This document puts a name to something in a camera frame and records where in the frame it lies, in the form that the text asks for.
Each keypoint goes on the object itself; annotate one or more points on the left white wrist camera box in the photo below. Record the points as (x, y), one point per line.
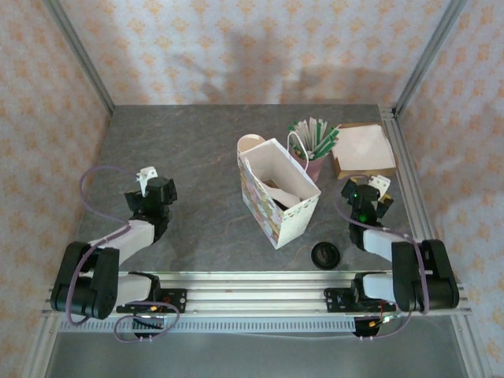
(147, 173)

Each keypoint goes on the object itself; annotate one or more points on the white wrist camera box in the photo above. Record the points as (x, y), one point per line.
(147, 173)
(380, 183)

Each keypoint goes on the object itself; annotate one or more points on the white paper napkin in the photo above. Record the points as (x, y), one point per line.
(283, 195)

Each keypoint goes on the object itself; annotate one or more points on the right black mount plate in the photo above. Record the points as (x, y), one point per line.
(332, 301)

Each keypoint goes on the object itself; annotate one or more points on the aluminium frame post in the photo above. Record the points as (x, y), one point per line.
(429, 51)
(78, 51)

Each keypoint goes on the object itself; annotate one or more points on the cardboard napkin box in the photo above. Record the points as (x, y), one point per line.
(366, 172)

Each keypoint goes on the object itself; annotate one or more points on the pink holder cup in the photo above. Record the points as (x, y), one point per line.
(317, 169)

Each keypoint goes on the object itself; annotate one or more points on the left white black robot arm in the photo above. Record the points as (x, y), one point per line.
(90, 275)

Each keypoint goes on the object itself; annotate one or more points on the left black mount plate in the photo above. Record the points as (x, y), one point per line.
(179, 300)

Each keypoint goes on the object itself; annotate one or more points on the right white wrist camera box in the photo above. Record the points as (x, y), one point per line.
(380, 183)

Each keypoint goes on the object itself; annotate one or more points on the black lidded coffee cup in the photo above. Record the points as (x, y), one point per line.
(281, 204)

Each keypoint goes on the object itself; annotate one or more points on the stack of paper cups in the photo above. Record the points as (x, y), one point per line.
(250, 142)

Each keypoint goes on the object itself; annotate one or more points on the white paper gift bag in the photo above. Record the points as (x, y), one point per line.
(291, 224)

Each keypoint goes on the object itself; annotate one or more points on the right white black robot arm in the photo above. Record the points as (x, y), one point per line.
(425, 275)

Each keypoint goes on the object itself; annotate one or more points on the black mount plate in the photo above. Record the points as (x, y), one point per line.
(332, 301)
(179, 300)

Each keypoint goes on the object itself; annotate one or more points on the stack of white napkins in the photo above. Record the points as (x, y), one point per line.
(364, 145)

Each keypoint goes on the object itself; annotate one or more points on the aluminium frame leg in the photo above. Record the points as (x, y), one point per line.
(41, 346)
(470, 346)

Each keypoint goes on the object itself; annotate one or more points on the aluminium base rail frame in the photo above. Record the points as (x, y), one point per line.
(256, 299)

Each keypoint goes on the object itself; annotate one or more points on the green white sugar stick packet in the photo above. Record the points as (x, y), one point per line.
(322, 130)
(295, 136)
(304, 134)
(313, 132)

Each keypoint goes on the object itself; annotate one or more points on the aluminium side rail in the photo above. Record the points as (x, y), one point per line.
(405, 173)

